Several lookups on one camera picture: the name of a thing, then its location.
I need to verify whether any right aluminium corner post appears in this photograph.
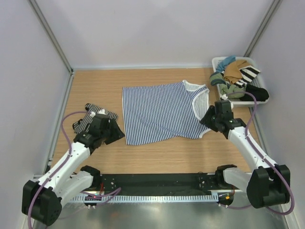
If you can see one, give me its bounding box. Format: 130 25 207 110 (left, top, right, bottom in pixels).
244 0 283 57

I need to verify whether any tan brown garment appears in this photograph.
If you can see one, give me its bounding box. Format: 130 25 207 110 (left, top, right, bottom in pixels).
224 60 251 84

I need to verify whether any black white striped tank top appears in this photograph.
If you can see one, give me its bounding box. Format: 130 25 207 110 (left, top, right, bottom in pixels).
72 103 118 134

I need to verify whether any wide black white striped garment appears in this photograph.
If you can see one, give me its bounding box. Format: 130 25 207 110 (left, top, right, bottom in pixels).
234 65 261 88

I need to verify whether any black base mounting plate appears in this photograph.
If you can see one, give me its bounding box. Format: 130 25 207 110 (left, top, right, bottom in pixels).
100 172 238 195

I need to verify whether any perforated cable duct strip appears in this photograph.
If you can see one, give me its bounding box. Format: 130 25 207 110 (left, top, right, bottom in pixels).
68 193 218 204

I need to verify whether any white plastic laundry basket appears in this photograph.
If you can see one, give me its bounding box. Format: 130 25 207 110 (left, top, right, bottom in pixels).
212 55 262 99

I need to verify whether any teal blue garment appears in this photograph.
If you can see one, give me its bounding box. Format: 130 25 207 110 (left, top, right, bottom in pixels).
215 55 236 72

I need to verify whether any olive green garment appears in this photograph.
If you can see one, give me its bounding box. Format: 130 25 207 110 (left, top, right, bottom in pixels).
210 72 245 99

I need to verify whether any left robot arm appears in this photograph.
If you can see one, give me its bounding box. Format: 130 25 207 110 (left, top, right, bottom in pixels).
21 111 125 229

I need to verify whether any aluminium corner post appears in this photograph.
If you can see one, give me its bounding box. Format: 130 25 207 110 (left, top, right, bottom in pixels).
244 0 283 57
29 0 74 75

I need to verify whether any left aluminium corner post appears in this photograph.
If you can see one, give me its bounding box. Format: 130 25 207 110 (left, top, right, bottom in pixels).
29 0 74 75

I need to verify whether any aluminium front rail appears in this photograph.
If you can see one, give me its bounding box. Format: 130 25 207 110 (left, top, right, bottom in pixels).
28 173 291 194

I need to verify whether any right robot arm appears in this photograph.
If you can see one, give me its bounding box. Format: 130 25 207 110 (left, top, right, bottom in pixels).
200 100 294 208

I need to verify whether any blue white striped tank top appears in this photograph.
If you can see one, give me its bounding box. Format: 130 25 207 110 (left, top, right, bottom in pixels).
122 80 210 146

